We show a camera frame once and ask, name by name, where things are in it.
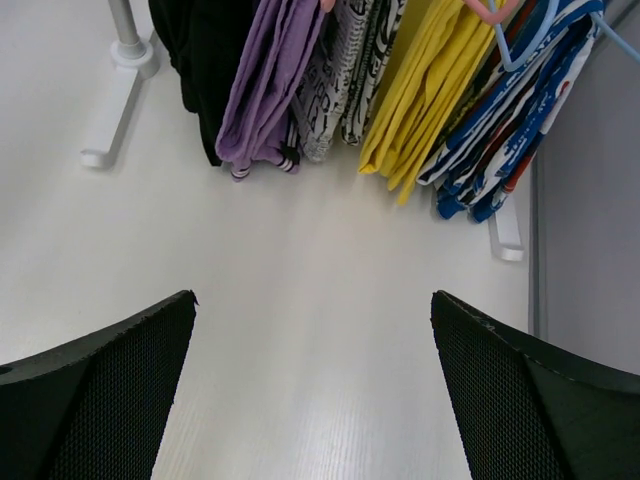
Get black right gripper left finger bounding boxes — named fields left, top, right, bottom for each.
left=1, top=290, right=196, bottom=479

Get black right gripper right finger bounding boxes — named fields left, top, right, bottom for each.
left=431, top=291, right=639, bottom=479

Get blue white print trousers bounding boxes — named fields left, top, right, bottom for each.
left=417, top=1, right=605, bottom=223

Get purple trousers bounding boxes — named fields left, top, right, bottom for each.
left=215, top=0, right=325, bottom=181

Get yellow trousers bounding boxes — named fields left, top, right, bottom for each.
left=359, top=0, right=494, bottom=205

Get light blue hanger with trousers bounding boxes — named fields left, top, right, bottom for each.
left=488, top=1, right=639, bottom=72

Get black white print trousers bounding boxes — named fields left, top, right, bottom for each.
left=292, top=1, right=407, bottom=162

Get pink hanger of yellow trousers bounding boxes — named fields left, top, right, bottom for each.
left=463, top=0, right=518, bottom=26

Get pink hanger of purple trousers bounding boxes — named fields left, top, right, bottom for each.
left=320, top=0, right=336, bottom=13

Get white metal clothes rack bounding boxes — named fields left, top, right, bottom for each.
left=81, top=1, right=525, bottom=262

